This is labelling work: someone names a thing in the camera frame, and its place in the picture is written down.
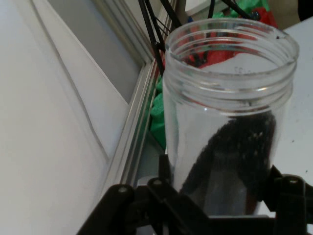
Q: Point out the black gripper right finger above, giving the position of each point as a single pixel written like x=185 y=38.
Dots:
x=293 y=203

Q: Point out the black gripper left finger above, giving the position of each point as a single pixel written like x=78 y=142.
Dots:
x=146 y=210

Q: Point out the black granules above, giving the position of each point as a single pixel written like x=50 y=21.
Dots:
x=244 y=151

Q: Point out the clear plastic jar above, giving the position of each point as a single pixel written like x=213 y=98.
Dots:
x=176 y=110

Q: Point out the green giant building block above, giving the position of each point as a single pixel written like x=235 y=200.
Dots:
x=157 y=117
x=244 y=7

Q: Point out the black tripod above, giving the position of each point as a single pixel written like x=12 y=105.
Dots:
x=156 y=49

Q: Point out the aluminium wall rail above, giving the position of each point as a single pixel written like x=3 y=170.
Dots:
x=137 y=110

